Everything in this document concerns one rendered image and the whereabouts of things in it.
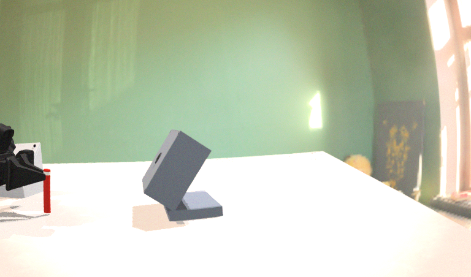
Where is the red peg with white band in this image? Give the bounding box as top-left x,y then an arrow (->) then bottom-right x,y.
43,169 -> 51,213

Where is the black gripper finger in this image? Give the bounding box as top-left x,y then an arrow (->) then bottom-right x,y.
6,156 -> 46,191
20,153 -> 44,173

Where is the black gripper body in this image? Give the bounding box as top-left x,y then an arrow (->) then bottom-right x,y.
0,149 -> 34,186

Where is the light grey sloped panel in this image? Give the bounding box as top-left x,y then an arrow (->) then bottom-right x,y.
142,129 -> 223,222

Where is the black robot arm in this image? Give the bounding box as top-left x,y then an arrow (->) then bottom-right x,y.
0,123 -> 16,158

